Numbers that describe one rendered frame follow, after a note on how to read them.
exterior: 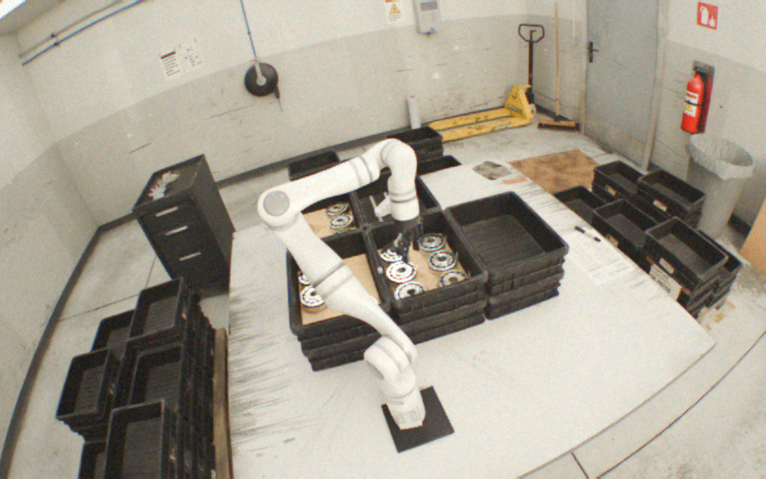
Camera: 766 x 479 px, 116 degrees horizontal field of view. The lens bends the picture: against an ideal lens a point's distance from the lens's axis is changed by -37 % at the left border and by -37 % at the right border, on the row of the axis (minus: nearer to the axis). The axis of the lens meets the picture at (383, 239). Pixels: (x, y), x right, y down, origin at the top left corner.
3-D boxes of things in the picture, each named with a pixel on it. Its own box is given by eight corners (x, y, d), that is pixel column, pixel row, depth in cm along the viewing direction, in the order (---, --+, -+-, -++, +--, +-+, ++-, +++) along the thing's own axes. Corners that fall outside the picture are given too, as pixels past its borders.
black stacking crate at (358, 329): (396, 331, 111) (392, 305, 105) (302, 355, 109) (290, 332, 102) (370, 254, 143) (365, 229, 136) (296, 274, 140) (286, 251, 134)
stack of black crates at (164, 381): (216, 444, 151) (178, 411, 131) (166, 452, 147) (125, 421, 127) (215, 380, 183) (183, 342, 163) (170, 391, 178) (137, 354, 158)
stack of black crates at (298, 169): (346, 197, 318) (335, 148, 291) (354, 214, 294) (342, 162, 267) (300, 210, 312) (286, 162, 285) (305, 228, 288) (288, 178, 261)
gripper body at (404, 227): (409, 221, 97) (413, 249, 102) (424, 204, 102) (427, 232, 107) (385, 216, 100) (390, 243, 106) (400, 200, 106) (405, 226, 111)
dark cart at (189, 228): (242, 293, 260) (191, 186, 207) (189, 309, 254) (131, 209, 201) (243, 247, 308) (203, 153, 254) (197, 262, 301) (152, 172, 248)
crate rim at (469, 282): (489, 280, 108) (489, 275, 107) (393, 310, 106) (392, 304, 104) (443, 213, 140) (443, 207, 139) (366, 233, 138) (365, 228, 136)
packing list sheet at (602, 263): (638, 268, 126) (639, 267, 126) (599, 289, 123) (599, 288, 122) (588, 225, 152) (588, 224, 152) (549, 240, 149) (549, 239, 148)
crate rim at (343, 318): (392, 310, 106) (392, 304, 104) (292, 336, 103) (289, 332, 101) (366, 233, 138) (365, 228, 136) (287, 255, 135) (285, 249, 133)
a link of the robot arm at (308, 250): (256, 213, 89) (317, 295, 88) (249, 201, 80) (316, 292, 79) (285, 191, 92) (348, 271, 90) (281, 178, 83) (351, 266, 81)
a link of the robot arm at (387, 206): (391, 199, 108) (387, 181, 105) (425, 205, 102) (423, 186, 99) (373, 216, 102) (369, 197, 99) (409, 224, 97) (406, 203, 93)
